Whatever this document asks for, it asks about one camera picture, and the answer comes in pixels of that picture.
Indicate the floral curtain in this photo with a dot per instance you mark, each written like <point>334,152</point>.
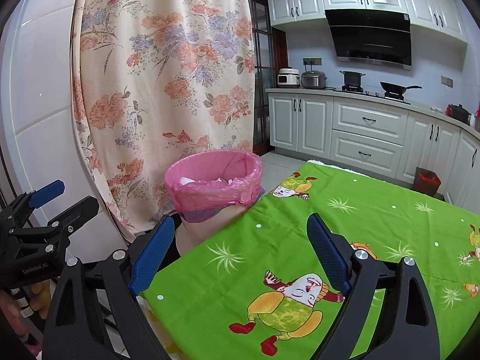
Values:
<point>161,82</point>

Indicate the black frying pan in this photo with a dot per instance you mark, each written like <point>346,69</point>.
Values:
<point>393,88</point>

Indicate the brown bin with red bag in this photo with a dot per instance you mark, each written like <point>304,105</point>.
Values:
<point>427,182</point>

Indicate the white pressure cooker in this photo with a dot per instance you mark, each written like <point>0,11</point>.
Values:
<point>288,78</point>

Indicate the pink bin liner bag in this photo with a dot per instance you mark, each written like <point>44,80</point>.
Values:
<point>210,195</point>

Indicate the white lower cabinets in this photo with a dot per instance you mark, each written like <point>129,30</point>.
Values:
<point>367,135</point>

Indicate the black clay pot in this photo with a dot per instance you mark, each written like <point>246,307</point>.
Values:
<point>458,113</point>

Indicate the small wall socket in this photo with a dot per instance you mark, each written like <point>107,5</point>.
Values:
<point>447,80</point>

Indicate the silver rice cooker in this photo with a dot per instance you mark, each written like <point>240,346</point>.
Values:
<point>313,80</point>

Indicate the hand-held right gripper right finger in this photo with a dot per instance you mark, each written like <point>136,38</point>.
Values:
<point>330,255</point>

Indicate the pale floral under cloth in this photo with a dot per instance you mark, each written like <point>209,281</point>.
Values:
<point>161,330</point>

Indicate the person's left hand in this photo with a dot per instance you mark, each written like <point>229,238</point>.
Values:
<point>39,300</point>

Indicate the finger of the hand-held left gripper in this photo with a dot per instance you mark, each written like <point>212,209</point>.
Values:
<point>45,194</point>
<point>77,212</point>

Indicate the pale pink trash bin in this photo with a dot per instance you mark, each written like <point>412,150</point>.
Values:
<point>202,232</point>

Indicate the black cooking pot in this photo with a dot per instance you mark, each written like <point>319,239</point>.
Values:
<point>351,78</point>

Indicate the black range hood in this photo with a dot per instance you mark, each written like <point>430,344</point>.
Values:
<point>371,37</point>

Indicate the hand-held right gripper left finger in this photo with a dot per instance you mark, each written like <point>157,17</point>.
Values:
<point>153,255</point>

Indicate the black gas stove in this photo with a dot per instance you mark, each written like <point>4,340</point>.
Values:
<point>375,95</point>

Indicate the wooden glass door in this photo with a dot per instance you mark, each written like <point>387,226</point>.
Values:
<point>268,63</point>

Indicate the green printed tablecloth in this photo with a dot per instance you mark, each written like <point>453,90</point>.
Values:
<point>262,240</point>

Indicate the wide wall socket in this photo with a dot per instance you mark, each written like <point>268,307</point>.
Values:
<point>312,61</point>

